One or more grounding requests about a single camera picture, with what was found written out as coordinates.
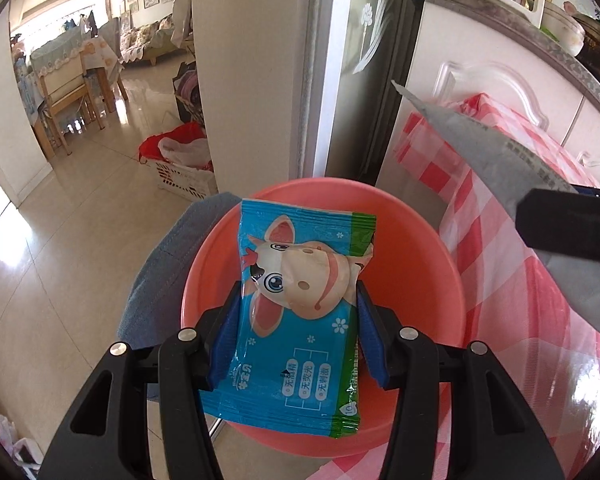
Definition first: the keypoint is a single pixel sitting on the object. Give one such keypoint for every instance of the blue cow wet wipes packet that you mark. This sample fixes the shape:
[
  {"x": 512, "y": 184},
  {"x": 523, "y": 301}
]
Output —
[{"x": 290, "y": 280}]

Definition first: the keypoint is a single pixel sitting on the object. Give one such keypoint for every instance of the dining table with cloth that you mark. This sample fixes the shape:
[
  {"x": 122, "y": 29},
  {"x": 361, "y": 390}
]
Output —
[{"x": 65, "y": 47}]

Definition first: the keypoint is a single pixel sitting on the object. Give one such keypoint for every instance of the blue denim cushion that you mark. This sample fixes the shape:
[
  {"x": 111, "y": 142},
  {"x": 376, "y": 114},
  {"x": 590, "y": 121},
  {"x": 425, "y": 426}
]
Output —
[{"x": 165, "y": 270}]

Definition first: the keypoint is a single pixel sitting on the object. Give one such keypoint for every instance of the floral sofa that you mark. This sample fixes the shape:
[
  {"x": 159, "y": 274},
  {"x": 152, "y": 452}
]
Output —
[{"x": 145, "y": 45}]

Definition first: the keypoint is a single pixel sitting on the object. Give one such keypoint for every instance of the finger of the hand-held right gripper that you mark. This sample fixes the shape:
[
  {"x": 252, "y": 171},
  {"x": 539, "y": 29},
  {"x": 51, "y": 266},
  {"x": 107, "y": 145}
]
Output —
[{"x": 565, "y": 220}]

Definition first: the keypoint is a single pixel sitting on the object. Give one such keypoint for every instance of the steel countertop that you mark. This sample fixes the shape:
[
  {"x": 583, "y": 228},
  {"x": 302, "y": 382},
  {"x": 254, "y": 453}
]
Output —
[{"x": 480, "y": 6}]

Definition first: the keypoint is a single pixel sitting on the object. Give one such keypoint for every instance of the grey wet wipes packet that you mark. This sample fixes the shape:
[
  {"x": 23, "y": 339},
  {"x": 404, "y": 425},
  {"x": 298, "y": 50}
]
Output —
[{"x": 480, "y": 155}]

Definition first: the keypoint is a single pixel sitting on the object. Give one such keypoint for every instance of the wooden chair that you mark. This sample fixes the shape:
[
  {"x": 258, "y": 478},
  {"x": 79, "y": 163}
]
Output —
[{"x": 60, "y": 105}]

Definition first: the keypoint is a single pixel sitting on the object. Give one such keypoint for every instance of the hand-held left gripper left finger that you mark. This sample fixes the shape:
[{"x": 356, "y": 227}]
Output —
[{"x": 220, "y": 360}]

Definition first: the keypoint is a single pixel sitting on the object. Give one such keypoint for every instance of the frosted glass door floral pattern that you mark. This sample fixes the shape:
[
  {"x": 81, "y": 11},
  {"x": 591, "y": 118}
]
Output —
[{"x": 365, "y": 60}]

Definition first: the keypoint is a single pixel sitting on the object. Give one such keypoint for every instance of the red white checkered tablecloth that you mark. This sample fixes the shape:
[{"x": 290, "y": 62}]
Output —
[{"x": 505, "y": 360}]

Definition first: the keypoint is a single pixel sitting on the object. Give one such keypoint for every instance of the pink plastic basin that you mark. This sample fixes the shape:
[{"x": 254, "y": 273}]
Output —
[{"x": 405, "y": 260}]

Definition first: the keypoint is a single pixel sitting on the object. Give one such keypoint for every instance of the white bowl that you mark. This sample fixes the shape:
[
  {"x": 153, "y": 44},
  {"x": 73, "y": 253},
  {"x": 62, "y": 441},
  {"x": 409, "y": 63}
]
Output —
[{"x": 562, "y": 25}]

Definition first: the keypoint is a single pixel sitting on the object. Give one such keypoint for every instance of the dark bag pile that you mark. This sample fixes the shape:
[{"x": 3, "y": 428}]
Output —
[{"x": 187, "y": 95}]

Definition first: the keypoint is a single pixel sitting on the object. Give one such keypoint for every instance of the white laundry basket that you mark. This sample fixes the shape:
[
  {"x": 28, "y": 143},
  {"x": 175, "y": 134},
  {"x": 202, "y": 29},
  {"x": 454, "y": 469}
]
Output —
[{"x": 180, "y": 182}]

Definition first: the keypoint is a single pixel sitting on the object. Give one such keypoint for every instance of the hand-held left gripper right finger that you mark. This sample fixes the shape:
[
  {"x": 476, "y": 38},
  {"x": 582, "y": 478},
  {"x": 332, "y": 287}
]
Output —
[{"x": 375, "y": 355}]

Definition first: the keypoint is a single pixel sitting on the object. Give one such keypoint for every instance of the white plastic bag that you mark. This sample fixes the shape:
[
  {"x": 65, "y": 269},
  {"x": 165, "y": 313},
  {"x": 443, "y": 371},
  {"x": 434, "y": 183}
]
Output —
[{"x": 185, "y": 152}]

